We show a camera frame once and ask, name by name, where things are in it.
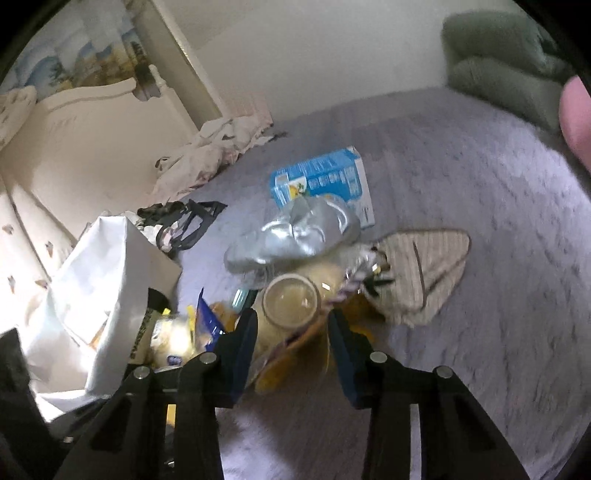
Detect printed white cloth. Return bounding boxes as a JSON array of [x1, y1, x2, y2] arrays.
[[0, 85, 38, 144]]

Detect purple blanket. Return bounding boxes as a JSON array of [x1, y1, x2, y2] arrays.
[[175, 85, 591, 480]]

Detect blue snack packet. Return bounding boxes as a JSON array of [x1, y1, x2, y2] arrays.
[[196, 288, 227, 352]]

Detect cream printed pillow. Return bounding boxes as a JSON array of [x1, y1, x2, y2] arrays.
[[0, 185, 51, 333], [9, 185, 77, 282]]

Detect black bag straps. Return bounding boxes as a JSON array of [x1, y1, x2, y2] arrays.
[[154, 199, 228, 259]]

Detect pale pudding cup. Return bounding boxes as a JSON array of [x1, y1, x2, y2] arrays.
[[262, 273, 321, 328]]

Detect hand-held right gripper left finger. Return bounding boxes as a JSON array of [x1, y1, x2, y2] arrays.
[[53, 308, 259, 480]]

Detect pink blurred object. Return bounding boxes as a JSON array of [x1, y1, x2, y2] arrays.
[[558, 76, 591, 158]]

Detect white paper bag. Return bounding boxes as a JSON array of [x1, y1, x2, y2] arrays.
[[23, 215, 183, 398]]

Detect green folded blanket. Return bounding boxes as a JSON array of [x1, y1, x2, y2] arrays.
[[441, 11, 573, 88]]

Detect crumpled floral cloth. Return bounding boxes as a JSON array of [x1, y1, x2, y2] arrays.
[[154, 115, 273, 195]]

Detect beige striped pouch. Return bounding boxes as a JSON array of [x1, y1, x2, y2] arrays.
[[355, 229, 472, 328]]

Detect blue carton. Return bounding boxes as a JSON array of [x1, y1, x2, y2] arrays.
[[270, 147, 377, 229]]

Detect silver foil bag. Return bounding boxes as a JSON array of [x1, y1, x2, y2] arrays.
[[224, 196, 361, 273]]

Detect wall poster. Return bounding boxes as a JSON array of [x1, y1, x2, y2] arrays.
[[0, 0, 153, 100]]

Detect cream bed headboard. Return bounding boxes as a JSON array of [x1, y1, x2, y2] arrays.
[[0, 76, 218, 241]]

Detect clear wrapped bread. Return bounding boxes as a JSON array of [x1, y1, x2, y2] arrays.
[[150, 314, 199, 365]]

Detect yellow bread package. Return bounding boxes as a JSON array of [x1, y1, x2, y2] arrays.
[[210, 258, 384, 393]]

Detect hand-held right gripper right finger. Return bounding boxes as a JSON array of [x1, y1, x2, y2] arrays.
[[327, 308, 532, 480]]

